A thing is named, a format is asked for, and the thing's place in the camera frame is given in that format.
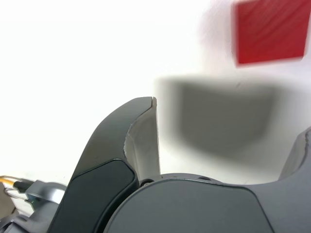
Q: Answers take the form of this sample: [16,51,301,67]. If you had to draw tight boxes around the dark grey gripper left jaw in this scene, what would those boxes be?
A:
[48,96,161,233]

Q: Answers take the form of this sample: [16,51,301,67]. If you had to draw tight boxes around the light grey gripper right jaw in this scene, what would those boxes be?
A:
[97,127,311,233]

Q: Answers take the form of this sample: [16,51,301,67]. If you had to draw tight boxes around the red cube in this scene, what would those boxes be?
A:
[232,0,309,65]

